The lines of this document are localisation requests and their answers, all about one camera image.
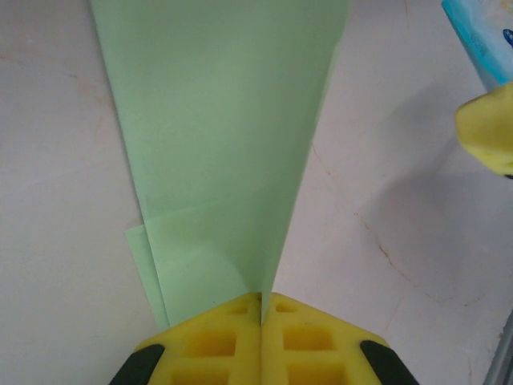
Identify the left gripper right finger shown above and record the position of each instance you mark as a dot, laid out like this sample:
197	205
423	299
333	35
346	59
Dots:
312	349

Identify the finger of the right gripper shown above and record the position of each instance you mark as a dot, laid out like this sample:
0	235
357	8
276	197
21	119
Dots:
489	128

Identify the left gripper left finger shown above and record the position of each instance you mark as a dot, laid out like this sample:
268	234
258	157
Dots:
208	345

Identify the aluminium mounting rail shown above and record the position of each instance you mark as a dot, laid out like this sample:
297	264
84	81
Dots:
506	357

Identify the light green paper sheet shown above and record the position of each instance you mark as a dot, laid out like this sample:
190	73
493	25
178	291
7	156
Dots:
220	120

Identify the light blue snack packet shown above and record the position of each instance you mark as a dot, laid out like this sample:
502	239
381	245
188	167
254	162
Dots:
485	40

